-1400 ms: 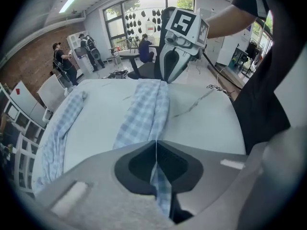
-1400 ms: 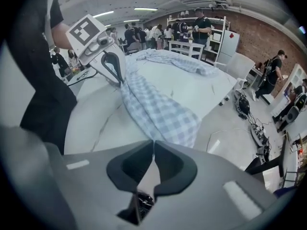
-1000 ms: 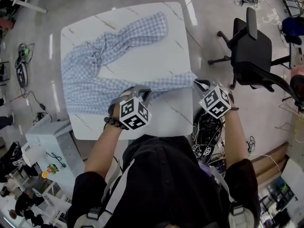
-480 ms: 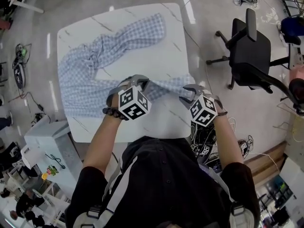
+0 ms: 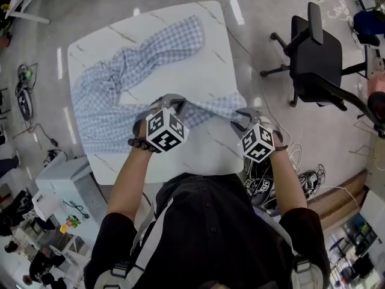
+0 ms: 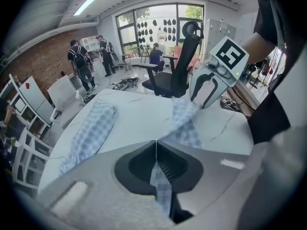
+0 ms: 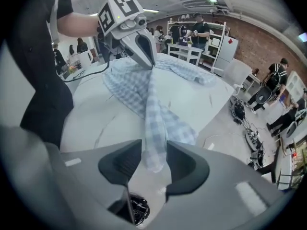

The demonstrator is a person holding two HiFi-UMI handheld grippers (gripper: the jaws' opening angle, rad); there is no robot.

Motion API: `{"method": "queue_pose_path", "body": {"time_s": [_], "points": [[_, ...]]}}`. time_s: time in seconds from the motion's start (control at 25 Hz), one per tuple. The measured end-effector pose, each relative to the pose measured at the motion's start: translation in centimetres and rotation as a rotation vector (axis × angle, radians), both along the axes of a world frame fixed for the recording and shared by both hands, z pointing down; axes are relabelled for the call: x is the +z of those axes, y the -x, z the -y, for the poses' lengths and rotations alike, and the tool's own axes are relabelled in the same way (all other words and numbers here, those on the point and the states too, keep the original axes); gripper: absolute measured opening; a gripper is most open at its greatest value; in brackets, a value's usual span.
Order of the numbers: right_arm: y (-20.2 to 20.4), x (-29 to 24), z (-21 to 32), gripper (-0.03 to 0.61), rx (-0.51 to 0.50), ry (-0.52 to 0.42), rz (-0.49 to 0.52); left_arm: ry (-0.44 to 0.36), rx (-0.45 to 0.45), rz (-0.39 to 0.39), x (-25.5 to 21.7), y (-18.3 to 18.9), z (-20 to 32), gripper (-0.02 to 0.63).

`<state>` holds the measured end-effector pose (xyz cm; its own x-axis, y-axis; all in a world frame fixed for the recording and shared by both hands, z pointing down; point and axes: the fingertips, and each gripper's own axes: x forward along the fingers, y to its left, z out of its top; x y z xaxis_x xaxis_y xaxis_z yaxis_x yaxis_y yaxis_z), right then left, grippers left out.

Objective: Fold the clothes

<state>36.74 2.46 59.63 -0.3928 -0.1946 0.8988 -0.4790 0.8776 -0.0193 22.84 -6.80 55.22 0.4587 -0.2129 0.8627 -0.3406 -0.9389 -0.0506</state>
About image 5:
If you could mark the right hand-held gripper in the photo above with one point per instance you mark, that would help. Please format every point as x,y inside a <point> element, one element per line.
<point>258,141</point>

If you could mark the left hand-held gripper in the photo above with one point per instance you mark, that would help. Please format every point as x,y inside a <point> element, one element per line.
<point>165,131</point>

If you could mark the blue checked shirt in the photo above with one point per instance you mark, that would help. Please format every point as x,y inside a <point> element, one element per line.
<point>114,116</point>

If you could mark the person's left forearm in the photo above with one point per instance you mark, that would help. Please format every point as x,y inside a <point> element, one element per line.
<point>129,185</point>

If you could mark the person's right forearm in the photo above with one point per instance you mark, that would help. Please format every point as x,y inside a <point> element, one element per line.
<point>288,182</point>

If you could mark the person's right hand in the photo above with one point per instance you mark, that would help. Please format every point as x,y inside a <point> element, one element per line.
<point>275,131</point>

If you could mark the person's left hand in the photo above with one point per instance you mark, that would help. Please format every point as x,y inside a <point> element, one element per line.
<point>139,126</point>

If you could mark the black oval floor device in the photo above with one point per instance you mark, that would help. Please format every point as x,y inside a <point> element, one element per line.
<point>24,104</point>
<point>309,182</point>
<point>260,188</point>

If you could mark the black office chair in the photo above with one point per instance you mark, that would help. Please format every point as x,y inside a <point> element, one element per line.
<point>319,62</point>

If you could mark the person's black shirt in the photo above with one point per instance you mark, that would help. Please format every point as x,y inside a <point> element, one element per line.
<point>210,236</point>

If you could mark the wooden bench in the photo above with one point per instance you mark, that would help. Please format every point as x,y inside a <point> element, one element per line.
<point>337,197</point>

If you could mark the white covered cabinet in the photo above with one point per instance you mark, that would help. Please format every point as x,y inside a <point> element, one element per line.
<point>64,176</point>

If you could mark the pink chair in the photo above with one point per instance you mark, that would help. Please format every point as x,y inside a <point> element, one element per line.
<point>376,83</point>

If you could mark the green charger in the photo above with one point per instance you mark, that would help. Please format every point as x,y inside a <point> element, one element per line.
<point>27,74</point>

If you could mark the yellow and green toy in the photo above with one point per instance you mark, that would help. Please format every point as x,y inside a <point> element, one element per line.
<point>70,223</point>

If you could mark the white low cabinet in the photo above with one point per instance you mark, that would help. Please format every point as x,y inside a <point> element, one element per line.
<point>374,212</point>

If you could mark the white display shelf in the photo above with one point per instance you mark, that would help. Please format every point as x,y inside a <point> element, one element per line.
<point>75,245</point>

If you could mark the white side table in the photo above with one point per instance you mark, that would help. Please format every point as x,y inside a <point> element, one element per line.
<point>27,11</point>

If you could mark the red box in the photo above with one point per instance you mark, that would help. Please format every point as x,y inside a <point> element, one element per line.
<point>4,41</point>

